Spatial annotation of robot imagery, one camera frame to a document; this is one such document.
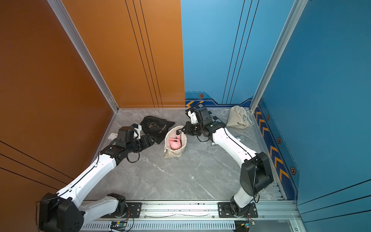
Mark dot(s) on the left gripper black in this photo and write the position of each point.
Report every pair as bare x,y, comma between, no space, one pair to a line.
148,142

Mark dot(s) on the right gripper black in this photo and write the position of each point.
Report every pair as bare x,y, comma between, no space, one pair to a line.
188,131

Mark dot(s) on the pink hair dryer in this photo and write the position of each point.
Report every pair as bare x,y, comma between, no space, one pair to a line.
175,143

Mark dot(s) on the black cloth bag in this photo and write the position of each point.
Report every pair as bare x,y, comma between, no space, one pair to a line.
155,127

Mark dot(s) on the beige drawstring bag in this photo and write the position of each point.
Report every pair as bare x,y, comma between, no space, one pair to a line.
169,153
238,118

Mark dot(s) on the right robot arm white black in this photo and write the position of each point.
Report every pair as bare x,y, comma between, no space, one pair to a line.
256,173

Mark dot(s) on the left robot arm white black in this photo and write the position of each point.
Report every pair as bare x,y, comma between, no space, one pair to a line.
64,211

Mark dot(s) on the black white chessboard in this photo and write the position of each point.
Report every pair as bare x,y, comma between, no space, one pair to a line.
200,105

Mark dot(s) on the white earbuds case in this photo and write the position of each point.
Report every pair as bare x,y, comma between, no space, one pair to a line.
112,136

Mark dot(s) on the silver cylinder flashlight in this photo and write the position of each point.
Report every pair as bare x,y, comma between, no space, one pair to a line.
239,138

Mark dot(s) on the green circuit board left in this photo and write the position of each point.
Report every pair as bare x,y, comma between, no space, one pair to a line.
118,226

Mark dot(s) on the green circuit board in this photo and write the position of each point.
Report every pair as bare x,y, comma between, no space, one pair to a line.
248,224
118,226

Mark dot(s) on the green circuit board right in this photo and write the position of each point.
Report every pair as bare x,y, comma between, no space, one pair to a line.
248,224

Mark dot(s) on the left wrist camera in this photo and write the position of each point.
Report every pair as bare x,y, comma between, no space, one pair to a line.
129,133

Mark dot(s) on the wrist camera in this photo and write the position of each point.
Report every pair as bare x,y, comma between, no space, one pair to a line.
192,115
129,133

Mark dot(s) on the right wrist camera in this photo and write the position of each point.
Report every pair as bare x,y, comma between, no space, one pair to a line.
192,115

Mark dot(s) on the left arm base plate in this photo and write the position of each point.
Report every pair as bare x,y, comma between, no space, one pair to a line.
127,210

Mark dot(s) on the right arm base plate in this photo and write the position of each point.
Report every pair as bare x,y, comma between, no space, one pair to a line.
232,210

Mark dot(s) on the aluminium front rail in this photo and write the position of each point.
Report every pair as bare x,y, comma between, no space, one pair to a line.
189,211

